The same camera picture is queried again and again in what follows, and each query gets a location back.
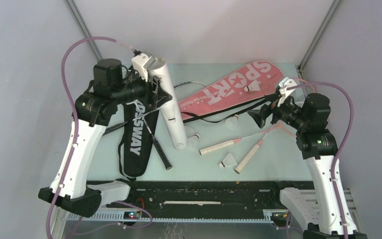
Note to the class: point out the pink racket lower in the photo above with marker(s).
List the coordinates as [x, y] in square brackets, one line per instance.
[242, 164]

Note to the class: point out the pink racket upper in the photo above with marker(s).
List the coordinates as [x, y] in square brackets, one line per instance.
[301, 90]

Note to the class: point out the pink sport racket bag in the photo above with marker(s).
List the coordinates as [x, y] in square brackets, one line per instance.
[228, 92]

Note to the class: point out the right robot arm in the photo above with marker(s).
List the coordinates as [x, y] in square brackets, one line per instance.
[318, 146]

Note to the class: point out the white shuttlecock tube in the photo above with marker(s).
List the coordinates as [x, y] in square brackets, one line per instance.
[170, 110]

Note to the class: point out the left aluminium frame post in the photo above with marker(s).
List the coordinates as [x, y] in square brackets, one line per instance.
[82, 26]

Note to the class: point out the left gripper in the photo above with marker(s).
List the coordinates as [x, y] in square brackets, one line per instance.
[152, 92]

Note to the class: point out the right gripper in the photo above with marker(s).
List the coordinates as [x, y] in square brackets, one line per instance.
[259, 115]

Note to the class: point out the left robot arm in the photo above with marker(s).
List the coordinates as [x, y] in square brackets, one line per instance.
[113, 85]

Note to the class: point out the right aluminium frame post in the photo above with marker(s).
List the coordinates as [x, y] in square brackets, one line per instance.
[332, 11]

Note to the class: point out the black racket bag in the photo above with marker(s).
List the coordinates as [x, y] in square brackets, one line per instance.
[135, 147]

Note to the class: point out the shuttlecock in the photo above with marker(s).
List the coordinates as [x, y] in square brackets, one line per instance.
[192, 137]
[231, 122]
[253, 87]
[228, 161]

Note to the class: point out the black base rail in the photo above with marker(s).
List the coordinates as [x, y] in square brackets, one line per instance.
[211, 200]

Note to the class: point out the aluminium frame post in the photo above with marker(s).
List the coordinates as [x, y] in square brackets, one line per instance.
[332, 11]
[82, 26]

